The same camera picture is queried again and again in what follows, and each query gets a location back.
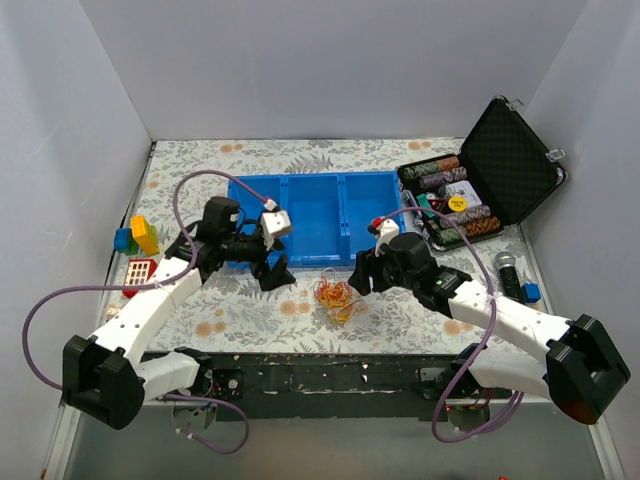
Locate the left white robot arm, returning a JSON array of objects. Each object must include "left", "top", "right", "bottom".
[{"left": 62, "top": 197, "right": 295, "bottom": 430}]

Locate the black microphone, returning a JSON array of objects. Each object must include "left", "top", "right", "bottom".
[{"left": 494, "top": 252, "right": 525, "bottom": 304}]

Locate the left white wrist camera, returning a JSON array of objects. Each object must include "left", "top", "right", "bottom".
[{"left": 259, "top": 198, "right": 293, "bottom": 236}]

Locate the left blue bin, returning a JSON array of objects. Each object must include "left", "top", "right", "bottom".
[{"left": 227, "top": 175, "right": 284, "bottom": 263}]

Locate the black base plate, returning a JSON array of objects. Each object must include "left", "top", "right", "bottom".
[{"left": 89, "top": 352, "right": 512, "bottom": 424}]

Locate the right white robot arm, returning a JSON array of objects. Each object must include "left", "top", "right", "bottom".
[{"left": 349, "top": 233, "right": 631, "bottom": 425}]

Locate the yellow dealer chip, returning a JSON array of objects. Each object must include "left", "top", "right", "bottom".
[{"left": 447, "top": 196, "right": 467, "bottom": 212}]

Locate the blue bin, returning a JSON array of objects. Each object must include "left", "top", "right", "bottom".
[
  {"left": 341, "top": 171, "right": 403, "bottom": 266},
  {"left": 227, "top": 175, "right": 284, "bottom": 263},
  {"left": 281, "top": 174, "right": 345, "bottom": 267}
]

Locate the colourful block stack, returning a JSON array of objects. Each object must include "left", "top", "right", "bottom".
[{"left": 113, "top": 215, "right": 160, "bottom": 256}]

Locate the small white red toy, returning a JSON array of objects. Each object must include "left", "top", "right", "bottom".
[{"left": 102, "top": 307, "right": 120, "bottom": 324}]

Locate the right blue bin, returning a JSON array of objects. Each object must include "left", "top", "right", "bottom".
[{"left": 341, "top": 171, "right": 403, "bottom": 266}]

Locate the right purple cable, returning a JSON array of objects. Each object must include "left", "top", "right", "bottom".
[{"left": 382, "top": 207, "right": 526, "bottom": 444}]

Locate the black poker chip case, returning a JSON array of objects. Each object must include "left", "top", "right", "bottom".
[{"left": 397, "top": 96, "right": 567, "bottom": 242}]

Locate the red white window block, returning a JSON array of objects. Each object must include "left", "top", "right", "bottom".
[{"left": 122, "top": 258, "right": 157, "bottom": 298}]

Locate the small blue block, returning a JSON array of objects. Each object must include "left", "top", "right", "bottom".
[{"left": 522, "top": 282, "right": 542, "bottom": 304}]

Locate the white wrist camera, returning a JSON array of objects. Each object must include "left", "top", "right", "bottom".
[
  {"left": 259, "top": 198, "right": 293, "bottom": 236},
  {"left": 367, "top": 217, "right": 400, "bottom": 257}
]

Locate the middle blue bin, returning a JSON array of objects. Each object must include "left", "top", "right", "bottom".
[{"left": 281, "top": 174, "right": 345, "bottom": 267}]

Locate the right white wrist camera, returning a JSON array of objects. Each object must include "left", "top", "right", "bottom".
[{"left": 367, "top": 217, "right": 400, "bottom": 257}]

